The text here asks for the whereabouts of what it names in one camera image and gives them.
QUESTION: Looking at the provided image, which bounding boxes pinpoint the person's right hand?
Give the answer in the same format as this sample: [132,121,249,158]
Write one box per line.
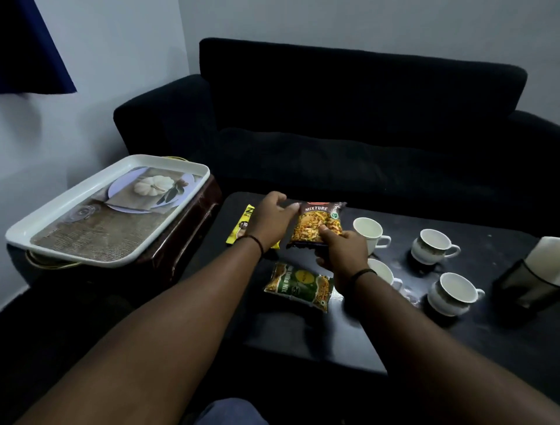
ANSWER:
[315,224,370,292]

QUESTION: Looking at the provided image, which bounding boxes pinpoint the person's left hand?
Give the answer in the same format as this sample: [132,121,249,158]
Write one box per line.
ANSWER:
[245,191,301,253]

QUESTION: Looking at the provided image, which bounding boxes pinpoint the red brown snack packet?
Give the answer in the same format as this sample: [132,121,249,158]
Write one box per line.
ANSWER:
[286,201,347,249]

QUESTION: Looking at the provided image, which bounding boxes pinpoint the person's right forearm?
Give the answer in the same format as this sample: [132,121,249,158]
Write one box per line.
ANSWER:
[346,271,560,425]

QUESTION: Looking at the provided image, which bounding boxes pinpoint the person's left forearm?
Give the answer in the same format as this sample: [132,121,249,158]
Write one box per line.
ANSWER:
[15,236,264,425]

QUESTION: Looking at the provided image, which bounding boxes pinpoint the white ceramic cup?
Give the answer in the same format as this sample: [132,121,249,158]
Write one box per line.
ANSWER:
[353,217,392,256]
[411,229,462,266]
[427,272,486,318]
[367,258,403,292]

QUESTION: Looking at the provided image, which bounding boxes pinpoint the black left wrist band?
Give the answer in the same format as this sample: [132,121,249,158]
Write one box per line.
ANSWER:
[236,235,265,259]

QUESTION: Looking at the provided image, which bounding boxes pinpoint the black wrist band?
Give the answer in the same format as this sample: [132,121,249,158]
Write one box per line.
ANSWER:
[236,235,265,259]
[349,268,378,290]

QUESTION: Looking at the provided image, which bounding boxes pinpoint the black right wrist band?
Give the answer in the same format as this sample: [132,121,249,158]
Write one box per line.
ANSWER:
[349,268,378,290]

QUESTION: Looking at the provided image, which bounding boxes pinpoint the yellow black sachet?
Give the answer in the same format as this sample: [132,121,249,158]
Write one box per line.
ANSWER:
[226,204,281,250]

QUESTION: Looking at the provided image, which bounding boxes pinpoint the green snack packet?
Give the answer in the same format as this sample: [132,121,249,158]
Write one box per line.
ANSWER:
[264,262,334,313]

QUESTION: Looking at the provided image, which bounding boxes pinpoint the black fabric sofa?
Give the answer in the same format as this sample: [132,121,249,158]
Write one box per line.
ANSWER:
[113,38,560,241]

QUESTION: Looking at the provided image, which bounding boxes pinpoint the brown wooden side table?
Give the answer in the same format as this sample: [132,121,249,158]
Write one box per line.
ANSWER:
[6,173,224,303]

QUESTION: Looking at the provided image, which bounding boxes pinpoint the white printed serving tray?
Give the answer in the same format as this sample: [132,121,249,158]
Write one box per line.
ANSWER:
[5,154,211,269]

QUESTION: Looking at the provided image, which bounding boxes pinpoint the dark tissue holder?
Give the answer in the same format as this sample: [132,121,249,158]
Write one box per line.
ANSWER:
[493,259,560,312]

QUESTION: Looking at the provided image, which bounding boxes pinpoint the person's blue trousers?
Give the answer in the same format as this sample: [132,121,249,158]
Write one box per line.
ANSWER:
[194,398,269,425]

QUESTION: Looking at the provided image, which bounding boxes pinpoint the dark blue curtain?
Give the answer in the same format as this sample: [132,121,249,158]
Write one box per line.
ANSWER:
[0,0,78,95]

